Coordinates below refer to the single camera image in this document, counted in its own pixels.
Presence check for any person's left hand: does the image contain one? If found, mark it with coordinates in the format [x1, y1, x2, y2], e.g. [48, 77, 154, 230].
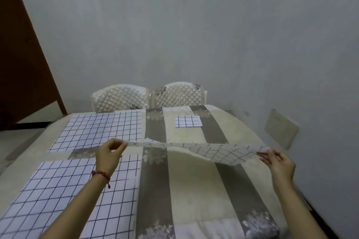
[96, 138, 128, 178]

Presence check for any person's right hand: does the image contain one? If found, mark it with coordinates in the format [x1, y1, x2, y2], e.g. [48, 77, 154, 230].
[257, 148, 297, 189]

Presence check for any white checkered cloth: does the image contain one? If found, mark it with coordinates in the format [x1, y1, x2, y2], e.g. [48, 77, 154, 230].
[48, 109, 146, 153]
[125, 137, 270, 167]
[0, 154, 142, 239]

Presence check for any person's left forearm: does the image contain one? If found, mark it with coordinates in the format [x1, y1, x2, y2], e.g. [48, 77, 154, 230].
[39, 172, 112, 239]

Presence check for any person's right forearm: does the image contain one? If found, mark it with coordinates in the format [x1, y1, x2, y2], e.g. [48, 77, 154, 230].
[272, 179, 329, 239]

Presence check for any small folded checkered cloth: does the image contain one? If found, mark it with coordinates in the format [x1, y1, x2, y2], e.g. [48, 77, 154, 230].
[175, 116, 203, 128]

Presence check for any cream quilted floral pillow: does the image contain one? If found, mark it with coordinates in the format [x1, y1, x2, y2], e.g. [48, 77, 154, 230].
[149, 81, 209, 108]

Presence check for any beige striped floral bedspread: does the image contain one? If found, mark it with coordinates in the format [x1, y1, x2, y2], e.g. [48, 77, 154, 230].
[0, 104, 284, 239]

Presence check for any brown wooden door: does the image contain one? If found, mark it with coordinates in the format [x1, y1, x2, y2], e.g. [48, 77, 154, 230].
[0, 0, 68, 132]

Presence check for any beige wall panel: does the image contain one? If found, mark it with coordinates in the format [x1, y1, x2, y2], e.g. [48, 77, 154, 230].
[264, 109, 300, 150]

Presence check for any red bead bracelet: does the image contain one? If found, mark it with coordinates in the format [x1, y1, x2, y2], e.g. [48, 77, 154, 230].
[91, 170, 111, 189]

